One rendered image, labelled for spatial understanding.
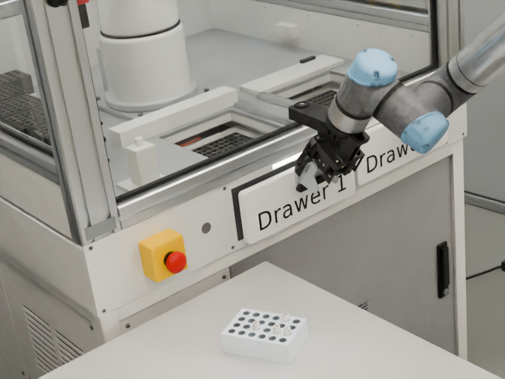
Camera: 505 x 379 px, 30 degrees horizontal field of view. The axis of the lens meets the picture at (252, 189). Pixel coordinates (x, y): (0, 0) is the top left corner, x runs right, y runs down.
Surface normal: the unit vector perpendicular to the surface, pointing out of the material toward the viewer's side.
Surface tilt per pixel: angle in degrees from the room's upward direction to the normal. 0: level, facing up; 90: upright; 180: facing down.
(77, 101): 90
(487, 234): 0
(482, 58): 90
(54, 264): 90
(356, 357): 0
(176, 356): 0
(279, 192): 90
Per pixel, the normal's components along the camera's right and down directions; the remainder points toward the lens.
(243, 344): -0.43, 0.43
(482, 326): -0.11, -0.90
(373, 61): 0.27, -0.58
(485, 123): -0.72, 0.37
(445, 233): 0.63, 0.26
